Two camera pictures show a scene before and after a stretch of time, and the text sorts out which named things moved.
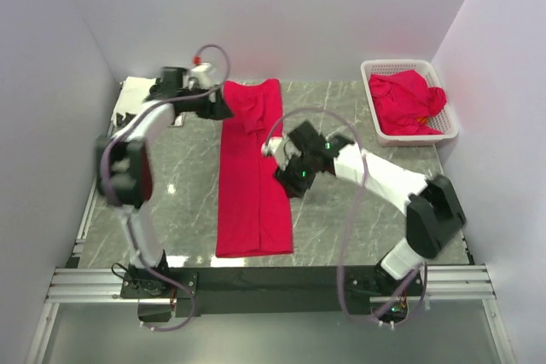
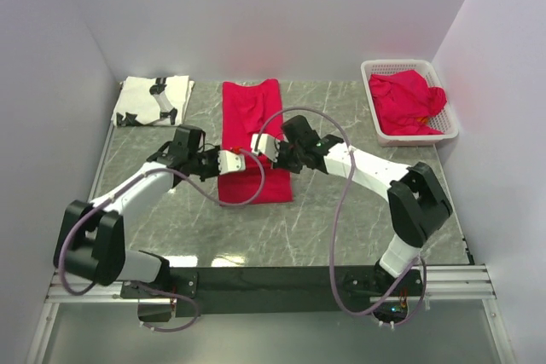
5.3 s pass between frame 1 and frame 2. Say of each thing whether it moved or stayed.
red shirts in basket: stayed
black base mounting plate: stayed
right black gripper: moved
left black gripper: moved
